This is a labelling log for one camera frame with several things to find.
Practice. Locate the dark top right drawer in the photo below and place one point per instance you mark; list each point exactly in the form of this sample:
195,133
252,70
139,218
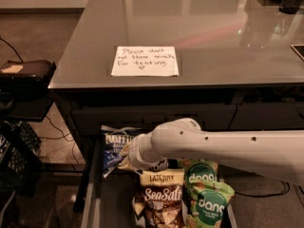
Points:
268,116

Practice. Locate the black plastic crate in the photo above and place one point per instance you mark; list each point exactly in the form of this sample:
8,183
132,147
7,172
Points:
19,165

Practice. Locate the dark drawer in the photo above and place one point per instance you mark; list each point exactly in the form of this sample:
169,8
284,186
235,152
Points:
268,116
89,120

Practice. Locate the brown sea salt bag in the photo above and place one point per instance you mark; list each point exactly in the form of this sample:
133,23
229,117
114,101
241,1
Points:
160,198
162,165

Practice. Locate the black office chair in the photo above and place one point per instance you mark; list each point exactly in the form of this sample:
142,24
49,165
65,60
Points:
24,90

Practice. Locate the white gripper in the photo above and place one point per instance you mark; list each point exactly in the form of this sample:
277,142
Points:
135,153

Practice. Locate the blue chip bag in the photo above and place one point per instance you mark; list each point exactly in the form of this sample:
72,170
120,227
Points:
114,141

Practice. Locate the green dang bag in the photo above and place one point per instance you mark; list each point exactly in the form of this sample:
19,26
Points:
199,170
208,200

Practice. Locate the open middle drawer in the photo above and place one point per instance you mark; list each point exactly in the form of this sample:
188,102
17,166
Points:
109,202

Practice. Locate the front green dang bag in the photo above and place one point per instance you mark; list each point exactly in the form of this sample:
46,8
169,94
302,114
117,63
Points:
208,200

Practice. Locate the front brown sea salt bag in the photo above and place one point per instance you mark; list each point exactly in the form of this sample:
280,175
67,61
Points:
160,198

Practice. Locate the white handwritten paper note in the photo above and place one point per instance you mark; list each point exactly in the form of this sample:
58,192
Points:
145,61

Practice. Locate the middle brown sea salt bag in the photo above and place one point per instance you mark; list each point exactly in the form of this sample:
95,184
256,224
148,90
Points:
162,165

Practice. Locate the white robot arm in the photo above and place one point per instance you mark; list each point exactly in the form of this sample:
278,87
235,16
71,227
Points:
277,155

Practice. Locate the dark top left drawer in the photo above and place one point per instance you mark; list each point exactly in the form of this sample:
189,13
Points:
89,120

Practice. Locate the middle green dang bag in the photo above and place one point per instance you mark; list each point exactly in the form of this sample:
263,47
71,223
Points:
199,170

